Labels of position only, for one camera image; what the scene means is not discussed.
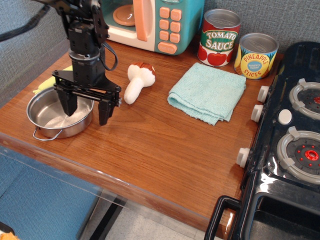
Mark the white stove knob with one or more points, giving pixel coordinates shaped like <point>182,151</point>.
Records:
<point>263,93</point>
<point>257,112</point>
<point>242,157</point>
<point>284,117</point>

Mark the small metal pot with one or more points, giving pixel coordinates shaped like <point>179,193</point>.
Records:
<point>45,111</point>

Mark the tomato sauce can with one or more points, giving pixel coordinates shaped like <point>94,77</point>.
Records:
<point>220,31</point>

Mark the pineapple slices can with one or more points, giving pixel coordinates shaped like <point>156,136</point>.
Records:
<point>255,55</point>

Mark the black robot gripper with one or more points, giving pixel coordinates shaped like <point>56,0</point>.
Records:
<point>87,79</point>

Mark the black toy stove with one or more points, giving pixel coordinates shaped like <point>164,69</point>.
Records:
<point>280,188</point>

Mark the plush mushroom toy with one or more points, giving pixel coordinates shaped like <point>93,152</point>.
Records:
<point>140,75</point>

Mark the teal toy microwave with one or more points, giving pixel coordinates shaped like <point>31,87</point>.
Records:
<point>162,26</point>

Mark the spoon with yellow handle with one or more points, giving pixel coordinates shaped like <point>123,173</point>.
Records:
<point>48,83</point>

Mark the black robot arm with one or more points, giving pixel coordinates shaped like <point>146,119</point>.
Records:
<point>87,33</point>

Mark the light blue folded cloth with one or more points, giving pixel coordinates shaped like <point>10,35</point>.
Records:
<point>207,93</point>

